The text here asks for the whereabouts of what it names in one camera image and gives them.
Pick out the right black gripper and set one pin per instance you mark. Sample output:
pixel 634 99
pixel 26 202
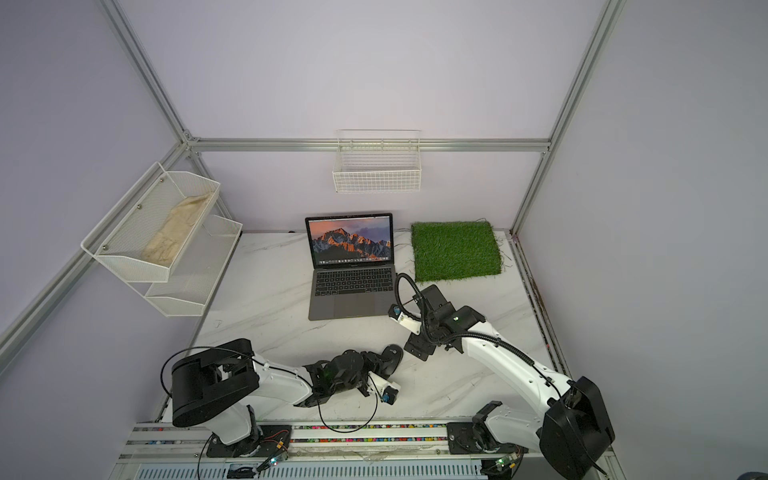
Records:
pixel 419 346

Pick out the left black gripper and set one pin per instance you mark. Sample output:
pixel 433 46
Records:
pixel 372 361

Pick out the grey laptop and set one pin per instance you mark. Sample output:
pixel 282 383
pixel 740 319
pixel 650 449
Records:
pixel 353 261

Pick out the black wireless mouse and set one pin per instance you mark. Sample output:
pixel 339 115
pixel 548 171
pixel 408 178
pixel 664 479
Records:
pixel 390 359

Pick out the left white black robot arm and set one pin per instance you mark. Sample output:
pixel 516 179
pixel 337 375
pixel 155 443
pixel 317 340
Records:
pixel 226 388

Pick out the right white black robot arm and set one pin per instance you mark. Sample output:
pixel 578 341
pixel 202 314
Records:
pixel 566 420

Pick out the green artificial grass mat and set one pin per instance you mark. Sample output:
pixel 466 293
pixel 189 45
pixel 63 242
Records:
pixel 445 251

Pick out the white lower mesh shelf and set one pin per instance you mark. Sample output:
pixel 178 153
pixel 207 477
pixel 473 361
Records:
pixel 198 272

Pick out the white mesh shelf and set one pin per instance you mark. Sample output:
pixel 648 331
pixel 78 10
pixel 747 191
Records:
pixel 198 272
pixel 120 237

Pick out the beige cloth in shelf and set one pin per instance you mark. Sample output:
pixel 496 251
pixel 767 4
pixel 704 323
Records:
pixel 166 244

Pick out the white upper mesh shelf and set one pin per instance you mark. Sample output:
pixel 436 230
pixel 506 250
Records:
pixel 120 237

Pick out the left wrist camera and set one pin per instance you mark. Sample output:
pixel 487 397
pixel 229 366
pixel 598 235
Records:
pixel 386 390

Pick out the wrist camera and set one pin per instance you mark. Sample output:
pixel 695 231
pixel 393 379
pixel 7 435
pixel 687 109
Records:
pixel 400 317
pixel 386 390

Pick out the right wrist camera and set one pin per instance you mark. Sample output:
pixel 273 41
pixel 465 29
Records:
pixel 400 317

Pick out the aluminium front rail frame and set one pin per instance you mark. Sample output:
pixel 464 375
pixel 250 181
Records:
pixel 421 449

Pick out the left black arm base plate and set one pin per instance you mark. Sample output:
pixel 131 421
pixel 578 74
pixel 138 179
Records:
pixel 249 443

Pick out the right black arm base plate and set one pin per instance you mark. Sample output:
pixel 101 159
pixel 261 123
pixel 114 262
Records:
pixel 474 438

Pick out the white wire wall basket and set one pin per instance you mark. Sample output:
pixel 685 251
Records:
pixel 372 161

